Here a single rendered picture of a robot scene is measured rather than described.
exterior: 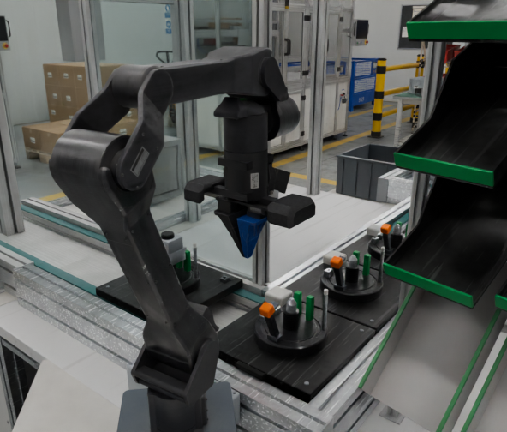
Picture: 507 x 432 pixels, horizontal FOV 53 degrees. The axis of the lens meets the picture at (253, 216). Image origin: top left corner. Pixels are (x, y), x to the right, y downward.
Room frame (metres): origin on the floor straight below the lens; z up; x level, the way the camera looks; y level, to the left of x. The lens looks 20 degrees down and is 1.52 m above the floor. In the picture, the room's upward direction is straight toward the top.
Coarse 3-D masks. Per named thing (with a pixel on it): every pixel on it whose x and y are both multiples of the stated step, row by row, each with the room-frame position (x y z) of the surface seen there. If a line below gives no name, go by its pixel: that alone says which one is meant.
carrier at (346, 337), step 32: (256, 320) 0.88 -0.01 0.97; (288, 320) 0.82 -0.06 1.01; (320, 320) 0.85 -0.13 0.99; (224, 352) 0.77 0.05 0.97; (256, 352) 0.77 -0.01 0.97; (288, 352) 0.76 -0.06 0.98; (320, 352) 0.77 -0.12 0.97; (352, 352) 0.77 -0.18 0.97; (288, 384) 0.69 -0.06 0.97; (320, 384) 0.69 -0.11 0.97
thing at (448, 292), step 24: (432, 192) 0.72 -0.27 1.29; (456, 192) 0.77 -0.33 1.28; (480, 192) 0.76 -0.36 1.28; (504, 192) 0.74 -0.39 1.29; (432, 216) 0.73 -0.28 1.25; (456, 216) 0.72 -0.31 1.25; (480, 216) 0.71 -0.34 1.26; (504, 216) 0.69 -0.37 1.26; (408, 240) 0.68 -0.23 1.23; (432, 240) 0.69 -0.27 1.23; (456, 240) 0.68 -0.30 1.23; (480, 240) 0.66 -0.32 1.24; (504, 240) 0.65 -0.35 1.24; (384, 264) 0.65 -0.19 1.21; (408, 264) 0.66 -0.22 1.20; (432, 264) 0.65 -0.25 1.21; (456, 264) 0.63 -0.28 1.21; (480, 264) 0.62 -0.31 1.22; (432, 288) 0.59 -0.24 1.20; (456, 288) 0.59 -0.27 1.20; (480, 288) 0.57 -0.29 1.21
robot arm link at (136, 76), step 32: (128, 64) 0.49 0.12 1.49; (160, 64) 0.52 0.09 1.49; (192, 64) 0.52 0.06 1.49; (224, 64) 0.57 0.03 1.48; (256, 64) 0.61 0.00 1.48; (96, 96) 0.47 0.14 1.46; (128, 96) 0.47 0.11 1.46; (160, 96) 0.47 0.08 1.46; (192, 96) 0.52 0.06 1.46; (96, 128) 0.48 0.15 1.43; (160, 128) 0.45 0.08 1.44; (128, 160) 0.41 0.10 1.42
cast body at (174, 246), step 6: (162, 234) 1.04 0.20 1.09; (168, 234) 1.04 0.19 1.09; (174, 234) 1.04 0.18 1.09; (168, 240) 1.03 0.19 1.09; (174, 240) 1.03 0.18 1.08; (180, 240) 1.04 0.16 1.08; (168, 246) 1.02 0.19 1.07; (174, 246) 1.03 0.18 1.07; (180, 246) 1.04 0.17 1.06; (168, 252) 1.02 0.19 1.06; (174, 252) 1.03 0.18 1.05; (180, 252) 1.04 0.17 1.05; (174, 258) 1.03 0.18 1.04; (180, 258) 1.04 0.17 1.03; (174, 264) 1.03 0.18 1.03
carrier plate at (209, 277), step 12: (192, 264) 1.14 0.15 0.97; (204, 276) 1.08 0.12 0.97; (216, 276) 1.08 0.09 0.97; (228, 276) 1.08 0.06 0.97; (96, 288) 1.02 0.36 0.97; (108, 288) 1.02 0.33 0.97; (120, 288) 1.02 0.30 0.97; (204, 288) 1.02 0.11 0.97; (216, 288) 1.02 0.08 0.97; (228, 288) 1.02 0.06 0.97; (108, 300) 0.99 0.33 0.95; (120, 300) 0.97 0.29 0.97; (132, 300) 0.96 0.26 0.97; (192, 300) 0.96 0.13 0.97; (204, 300) 0.96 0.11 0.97; (216, 300) 0.99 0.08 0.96; (132, 312) 0.94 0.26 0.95
